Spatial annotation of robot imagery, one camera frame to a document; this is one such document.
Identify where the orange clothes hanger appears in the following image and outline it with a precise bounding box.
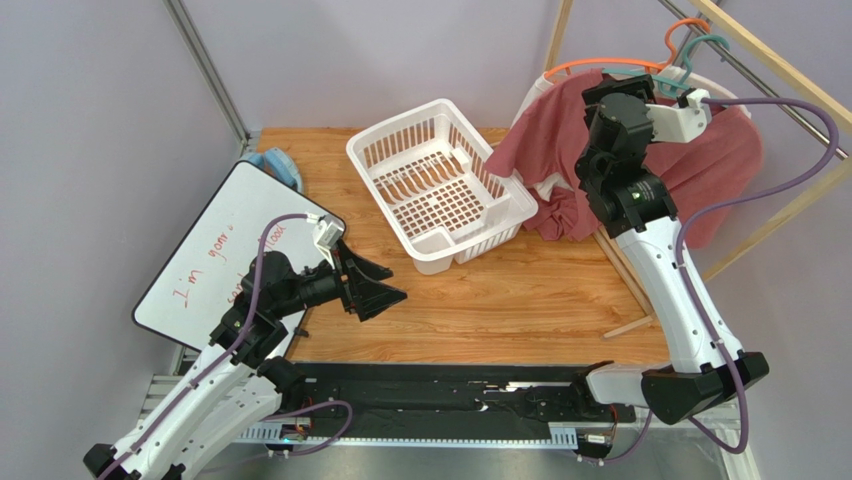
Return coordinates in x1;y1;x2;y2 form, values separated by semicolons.
543;17;712;80

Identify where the pink t shirt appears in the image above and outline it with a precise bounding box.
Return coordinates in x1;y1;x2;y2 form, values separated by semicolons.
483;67;765;250

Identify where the white plastic dish rack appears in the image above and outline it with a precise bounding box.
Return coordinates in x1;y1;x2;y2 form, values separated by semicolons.
346;99;538;275

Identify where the teal clothes hanger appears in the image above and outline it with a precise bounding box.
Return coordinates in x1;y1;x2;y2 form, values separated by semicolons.
602;33;731;100

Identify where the white printed t shirt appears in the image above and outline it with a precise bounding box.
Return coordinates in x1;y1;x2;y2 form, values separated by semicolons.
489;69;763;206

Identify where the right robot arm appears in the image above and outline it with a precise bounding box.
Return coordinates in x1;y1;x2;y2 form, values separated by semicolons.
575;74;770;425

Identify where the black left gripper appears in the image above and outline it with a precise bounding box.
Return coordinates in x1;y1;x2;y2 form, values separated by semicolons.
273;236;407;319

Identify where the blue tape dispenser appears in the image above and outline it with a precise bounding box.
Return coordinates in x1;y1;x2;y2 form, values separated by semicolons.
240;147;305;193

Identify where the wooden clothes rack frame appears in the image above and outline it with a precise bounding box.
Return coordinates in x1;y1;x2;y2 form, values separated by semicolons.
544;1;851;339

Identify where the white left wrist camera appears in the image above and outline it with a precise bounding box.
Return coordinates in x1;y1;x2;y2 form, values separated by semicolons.
306;213;345;264

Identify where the white dry erase board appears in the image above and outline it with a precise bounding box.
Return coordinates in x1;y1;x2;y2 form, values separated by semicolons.
132;162;328;350

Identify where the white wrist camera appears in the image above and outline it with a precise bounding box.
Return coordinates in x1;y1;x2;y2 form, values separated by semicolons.
306;213;345;264
647;89;712;144

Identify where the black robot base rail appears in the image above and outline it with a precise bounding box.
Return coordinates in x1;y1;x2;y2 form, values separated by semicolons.
136;361;740;461

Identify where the metal corner frame post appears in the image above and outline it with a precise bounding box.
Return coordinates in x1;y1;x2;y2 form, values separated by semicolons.
162;0;260;154

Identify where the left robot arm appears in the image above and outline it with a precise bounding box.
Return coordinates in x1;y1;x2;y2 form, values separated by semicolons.
83;240;407;479

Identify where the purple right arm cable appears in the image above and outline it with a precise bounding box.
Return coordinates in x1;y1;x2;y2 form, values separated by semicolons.
578;97;840;465

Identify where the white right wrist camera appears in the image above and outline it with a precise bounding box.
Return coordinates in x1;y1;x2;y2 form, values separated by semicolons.
647;89;712;144

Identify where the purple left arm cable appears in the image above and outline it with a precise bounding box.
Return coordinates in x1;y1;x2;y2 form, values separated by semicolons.
93;212;354;480

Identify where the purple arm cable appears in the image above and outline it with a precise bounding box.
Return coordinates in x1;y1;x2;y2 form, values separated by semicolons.
578;97;840;465
93;212;354;480

